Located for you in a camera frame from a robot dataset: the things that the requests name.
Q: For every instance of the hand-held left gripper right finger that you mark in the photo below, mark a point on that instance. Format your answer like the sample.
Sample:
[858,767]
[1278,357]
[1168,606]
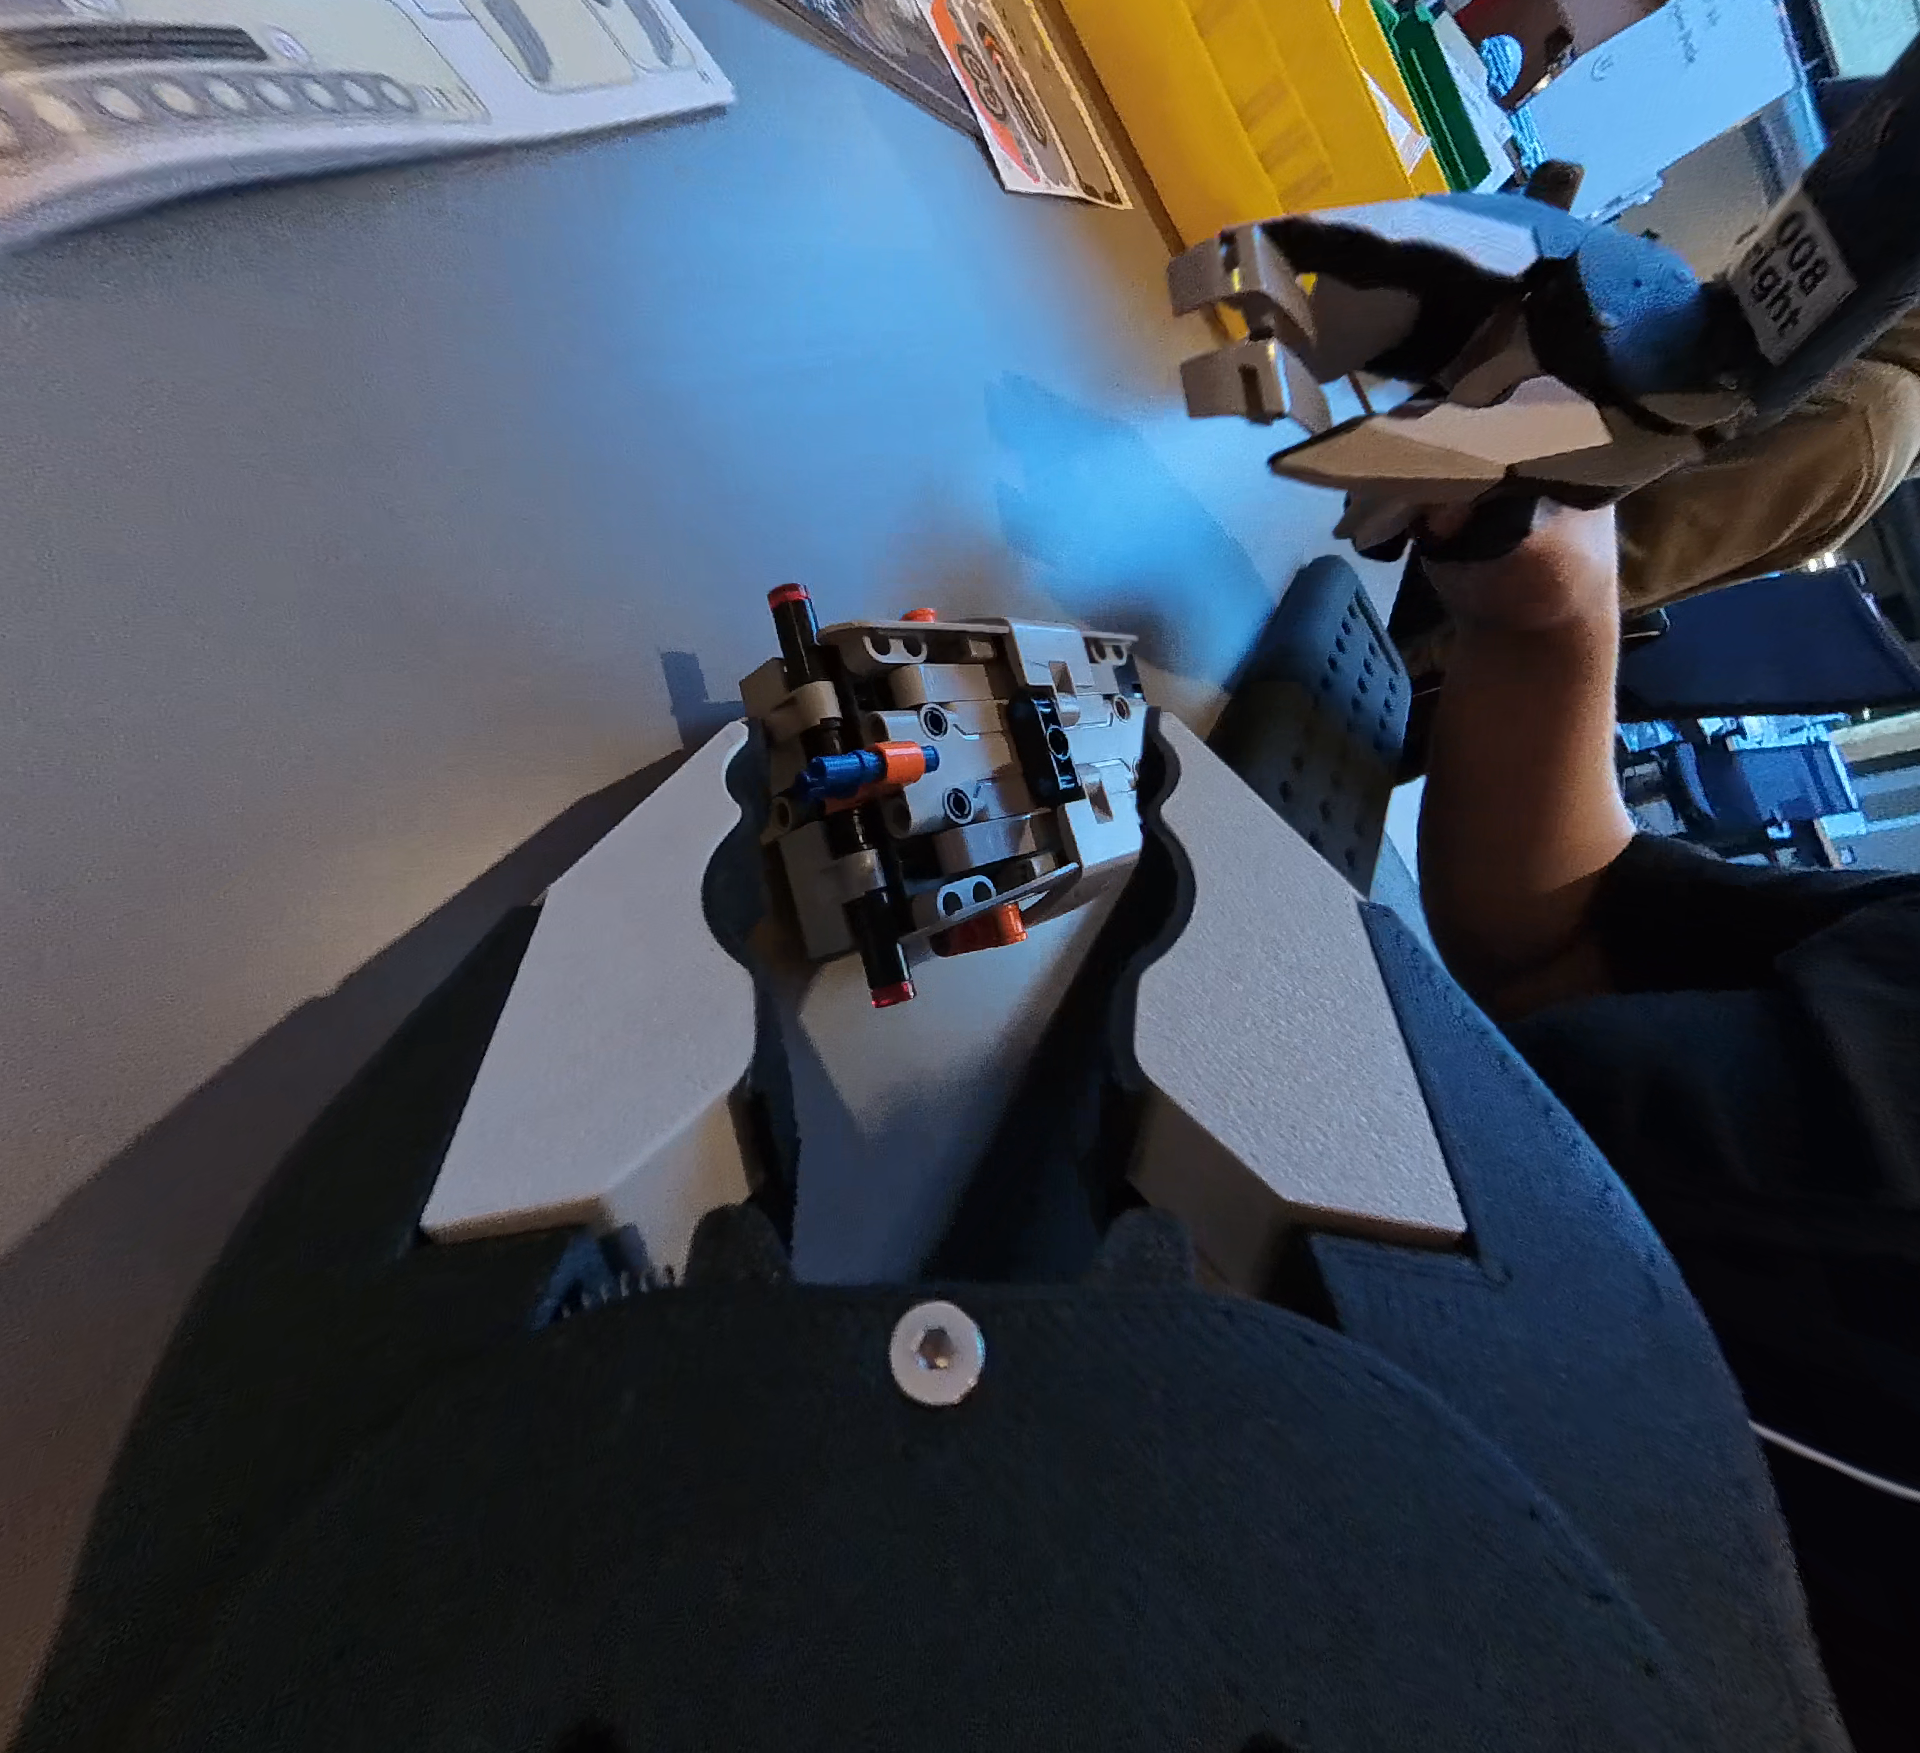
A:
[1289,1063]

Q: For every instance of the person's dark clothing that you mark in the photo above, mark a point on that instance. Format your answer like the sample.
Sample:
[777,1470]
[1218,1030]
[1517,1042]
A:
[1769,1183]

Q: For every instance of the open instruction booklet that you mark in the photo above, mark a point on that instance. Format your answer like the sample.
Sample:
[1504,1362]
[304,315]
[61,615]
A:
[300,13]

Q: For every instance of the person's right forearm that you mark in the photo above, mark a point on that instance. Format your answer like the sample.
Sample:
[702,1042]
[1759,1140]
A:
[1515,764]

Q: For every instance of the grey curved block piece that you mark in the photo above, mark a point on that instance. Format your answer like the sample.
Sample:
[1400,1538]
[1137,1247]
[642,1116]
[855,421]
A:
[1245,382]

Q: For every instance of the person's right hand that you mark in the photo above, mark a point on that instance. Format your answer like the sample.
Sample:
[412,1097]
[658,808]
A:
[1546,575]

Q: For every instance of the colourful sticker sheet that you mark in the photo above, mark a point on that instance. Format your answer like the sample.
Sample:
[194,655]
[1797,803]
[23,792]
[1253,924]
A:
[1035,118]

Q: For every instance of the green plastic bin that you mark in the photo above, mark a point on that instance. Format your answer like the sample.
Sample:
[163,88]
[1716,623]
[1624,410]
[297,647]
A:
[1448,88]

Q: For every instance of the yellow plastic bin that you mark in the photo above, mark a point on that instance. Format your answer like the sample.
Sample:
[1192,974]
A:
[1200,13]

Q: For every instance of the grey toy robot assembly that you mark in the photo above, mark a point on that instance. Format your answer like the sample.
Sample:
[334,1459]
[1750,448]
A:
[1035,672]

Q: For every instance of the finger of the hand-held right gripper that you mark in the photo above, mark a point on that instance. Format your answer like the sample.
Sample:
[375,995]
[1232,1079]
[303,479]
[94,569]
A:
[1424,230]
[1454,440]

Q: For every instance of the wooden cutout stand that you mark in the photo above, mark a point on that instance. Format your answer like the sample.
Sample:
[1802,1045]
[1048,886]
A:
[1664,29]

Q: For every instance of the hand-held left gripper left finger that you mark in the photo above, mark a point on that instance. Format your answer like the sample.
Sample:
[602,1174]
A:
[599,1063]

